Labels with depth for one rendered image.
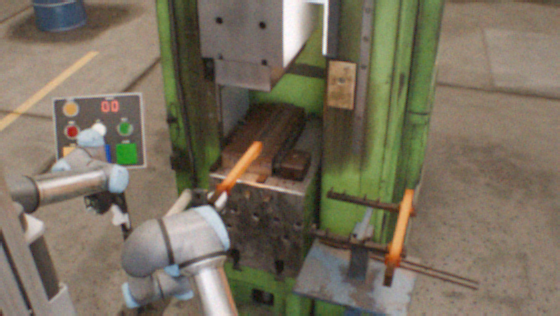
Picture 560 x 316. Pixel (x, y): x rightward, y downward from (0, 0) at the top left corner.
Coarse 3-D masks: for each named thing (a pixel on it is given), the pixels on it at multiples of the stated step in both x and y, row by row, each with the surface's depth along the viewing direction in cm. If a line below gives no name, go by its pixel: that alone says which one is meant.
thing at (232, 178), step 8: (256, 144) 208; (248, 152) 203; (256, 152) 205; (240, 160) 198; (248, 160) 198; (240, 168) 193; (232, 176) 189; (224, 184) 184; (232, 184) 187; (216, 192) 179; (208, 200) 175; (216, 200) 176
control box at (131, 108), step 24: (96, 96) 202; (120, 96) 203; (144, 96) 210; (72, 120) 202; (96, 120) 202; (120, 120) 203; (144, 120) 207; (72, 144) 202; (120, 144) 205; (144, 144) 205
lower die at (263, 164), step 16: (256, 112) 234; (272, 112) 232; (288, 112) 231; (256, 128) 222; (288, 128) 221; (240, 144) 212; (272, 144) 211; (224, 160) 210; (256, 160) 205; (272, 160) 204
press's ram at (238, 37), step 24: (216, 0) 175; (240, 0) 173; (264, 0) 170; (288, 0) 171; (312, 0) 184; (216, 24) 180; (240, 24) 177; (264, 24) 175; (288, 24) 176; (312, 24) 204; (216, 48) 185; (240, 48) 182; (264, 48) 179; (288, 48) 181
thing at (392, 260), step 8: (408, 192) 188; (408, 200) 184; (408, 208) 181; (400, 216) 177; (400, 224) 174; (400, 232) 171; (400, 240) 168; (392, 248) 165; (400, 248) 167; (392, 256) 161; (384, 264) 163; (392, 264) 158; (384, 272) 155; (392, 272) 155; (384, 280) 158; (392, 280) 158
